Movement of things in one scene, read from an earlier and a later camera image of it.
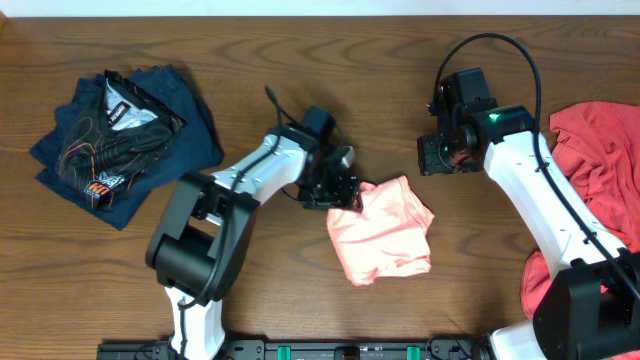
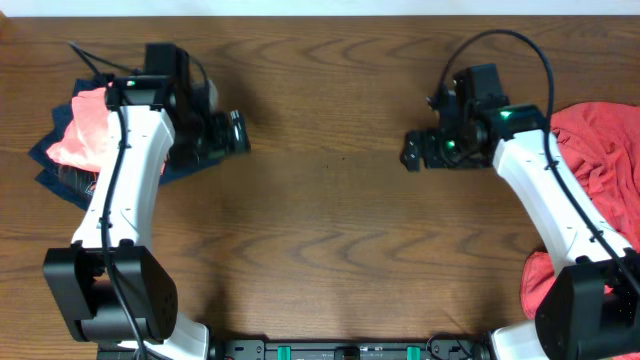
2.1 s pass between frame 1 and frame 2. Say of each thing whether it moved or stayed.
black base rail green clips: stayed
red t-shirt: stayed
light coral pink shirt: moved
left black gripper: moved
